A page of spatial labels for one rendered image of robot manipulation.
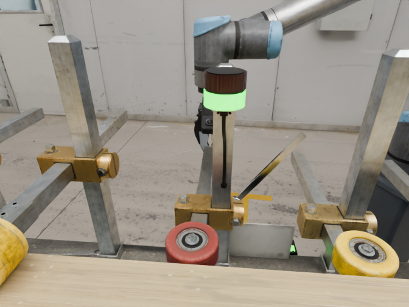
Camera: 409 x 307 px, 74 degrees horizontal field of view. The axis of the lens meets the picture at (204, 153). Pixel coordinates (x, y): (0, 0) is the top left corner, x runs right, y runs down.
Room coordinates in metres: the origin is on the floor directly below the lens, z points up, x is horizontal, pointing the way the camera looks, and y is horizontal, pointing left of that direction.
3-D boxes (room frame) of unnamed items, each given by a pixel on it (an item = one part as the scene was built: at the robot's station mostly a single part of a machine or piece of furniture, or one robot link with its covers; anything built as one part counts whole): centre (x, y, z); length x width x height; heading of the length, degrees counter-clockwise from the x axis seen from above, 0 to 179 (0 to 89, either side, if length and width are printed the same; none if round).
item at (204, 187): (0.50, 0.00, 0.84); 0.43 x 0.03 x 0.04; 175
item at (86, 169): (0.45, 0.24, 0.95); 0.14 x 0.06 x 0.05; 85
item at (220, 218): (0.43, -0.01, 0.85); 0.14 x 0.06 x 0.05; 85
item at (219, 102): (0.38, -0.03, 1.10); 0.06 x 0.06 x 0.02
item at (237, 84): (0.38, -0.03, 1.12); 0.06 x 0.06 x 0.02
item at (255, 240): (0.45, -0.06, 0.75); 0.26 x 0.01 x 0.10; 85
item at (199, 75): (0.73, -0.01, 1.05); 0.10 x 0.09 x 0.05; 85
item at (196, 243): (0.30, 0.02, 0.85); 0.08 x 0.08 x 0.11
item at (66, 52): (0.45, 0.22, 0.93); 0.04 x 0.04 x 0.48; 85
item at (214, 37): (0.73, -0.02, 1.14); 0.10 x 0.09 x 0.12; 94
